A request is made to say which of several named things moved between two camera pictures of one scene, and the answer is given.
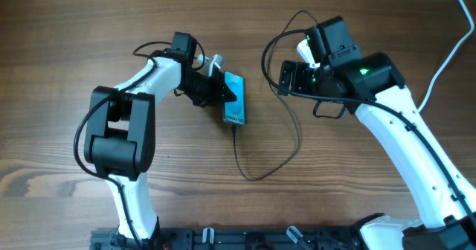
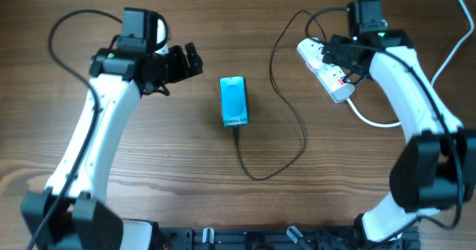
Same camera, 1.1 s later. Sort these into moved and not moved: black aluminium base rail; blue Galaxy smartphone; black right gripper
Moved: black right gripper
Not moved: blue Galaxy smartphone; black aluminium base rail
